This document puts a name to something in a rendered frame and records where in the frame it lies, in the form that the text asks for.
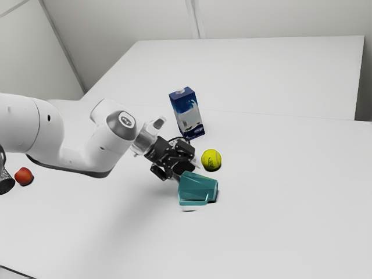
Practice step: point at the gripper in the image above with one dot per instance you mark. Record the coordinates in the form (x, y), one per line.
(167, 151)

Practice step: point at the black mesh pen holder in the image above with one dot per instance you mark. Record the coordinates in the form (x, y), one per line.
(4, 180)

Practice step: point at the blue and white carton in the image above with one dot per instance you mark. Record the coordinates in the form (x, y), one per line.
(187, 114)

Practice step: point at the teal faceted mug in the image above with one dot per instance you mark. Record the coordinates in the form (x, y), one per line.
(197, 189)

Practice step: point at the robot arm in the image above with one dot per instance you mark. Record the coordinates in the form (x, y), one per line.
(72, 136)

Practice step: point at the red apple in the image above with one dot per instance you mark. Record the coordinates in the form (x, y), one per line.
(23, 176)

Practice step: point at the yellow tennis ball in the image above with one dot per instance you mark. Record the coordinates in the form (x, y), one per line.
(211, 160)

